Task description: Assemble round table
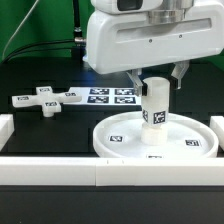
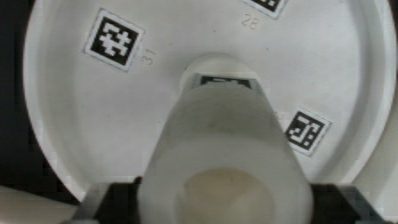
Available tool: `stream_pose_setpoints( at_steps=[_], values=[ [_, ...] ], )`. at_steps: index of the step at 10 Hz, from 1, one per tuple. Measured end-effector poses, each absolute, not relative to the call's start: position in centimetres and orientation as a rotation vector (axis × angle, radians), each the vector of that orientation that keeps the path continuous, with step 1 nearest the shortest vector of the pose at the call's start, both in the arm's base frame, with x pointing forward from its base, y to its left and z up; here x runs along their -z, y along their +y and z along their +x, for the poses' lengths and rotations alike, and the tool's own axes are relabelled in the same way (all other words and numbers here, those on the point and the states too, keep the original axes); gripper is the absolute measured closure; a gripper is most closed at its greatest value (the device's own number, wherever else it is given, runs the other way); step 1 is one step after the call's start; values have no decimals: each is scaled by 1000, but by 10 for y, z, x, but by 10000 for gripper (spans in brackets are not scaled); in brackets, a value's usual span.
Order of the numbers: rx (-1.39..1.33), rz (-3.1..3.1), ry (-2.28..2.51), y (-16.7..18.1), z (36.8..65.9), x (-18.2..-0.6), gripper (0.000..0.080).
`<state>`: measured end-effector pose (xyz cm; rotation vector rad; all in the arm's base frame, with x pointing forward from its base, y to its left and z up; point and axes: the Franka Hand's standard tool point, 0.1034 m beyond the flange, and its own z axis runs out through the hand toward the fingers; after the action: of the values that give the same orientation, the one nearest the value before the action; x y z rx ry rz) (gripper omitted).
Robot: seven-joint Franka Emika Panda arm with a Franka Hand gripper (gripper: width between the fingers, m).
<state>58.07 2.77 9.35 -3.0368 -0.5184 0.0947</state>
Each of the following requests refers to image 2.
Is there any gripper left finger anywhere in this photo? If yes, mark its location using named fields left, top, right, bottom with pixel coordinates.
left=60, top=176, right=147, bottom=224

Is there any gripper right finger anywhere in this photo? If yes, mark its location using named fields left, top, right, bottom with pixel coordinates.
left=309, top=184, right=385, bottom=224

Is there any white cylindrical table leg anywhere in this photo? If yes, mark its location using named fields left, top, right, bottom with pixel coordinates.
left=138, top=82, right=312, bottom=224

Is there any white round table top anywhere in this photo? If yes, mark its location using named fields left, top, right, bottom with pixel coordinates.
left=23, top=0, right=396, bottom=197

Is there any white right fence block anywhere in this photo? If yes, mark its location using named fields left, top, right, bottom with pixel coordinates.
left=0, top=185, right=76, bottom=224

